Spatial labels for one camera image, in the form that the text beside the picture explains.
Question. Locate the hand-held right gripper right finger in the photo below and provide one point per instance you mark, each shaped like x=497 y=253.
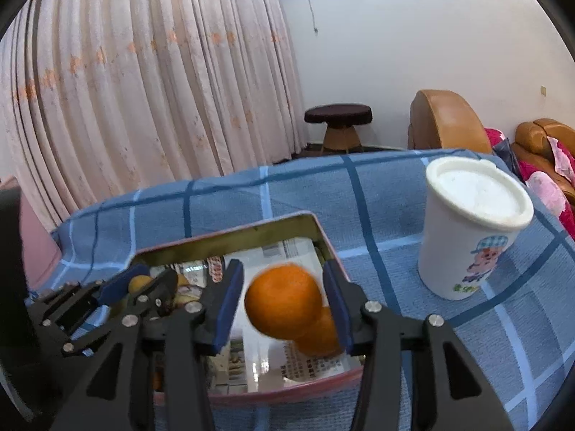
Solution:
x=338 y=314

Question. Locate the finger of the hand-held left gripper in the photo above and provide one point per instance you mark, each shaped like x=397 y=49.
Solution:
x=155 y=294
x=114 y=288

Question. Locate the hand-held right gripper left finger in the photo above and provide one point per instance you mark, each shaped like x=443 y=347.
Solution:
x=229 y=309

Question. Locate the small orange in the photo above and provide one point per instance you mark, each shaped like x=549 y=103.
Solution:
x=321 y=337

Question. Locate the large orange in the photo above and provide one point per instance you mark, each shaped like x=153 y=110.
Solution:
x=283 y=301

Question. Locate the pink metal tin box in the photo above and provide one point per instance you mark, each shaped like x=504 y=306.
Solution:
x=278 y=395

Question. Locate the blue checked blanket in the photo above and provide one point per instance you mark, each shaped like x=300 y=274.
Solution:
x=382 y=197

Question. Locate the white cup with cartoon print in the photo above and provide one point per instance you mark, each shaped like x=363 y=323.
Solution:
x=453 y=251

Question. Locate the round dark-topped stool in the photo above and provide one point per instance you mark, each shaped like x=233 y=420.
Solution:
x=337 y=114

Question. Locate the pink floral curtain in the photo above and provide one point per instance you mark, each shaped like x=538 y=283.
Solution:
x=134 y=76

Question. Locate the brown leather armchair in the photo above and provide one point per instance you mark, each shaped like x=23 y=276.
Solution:
x=444 y=121

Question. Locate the brown leather sofa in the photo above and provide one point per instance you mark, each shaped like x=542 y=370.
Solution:
x=534 y=139

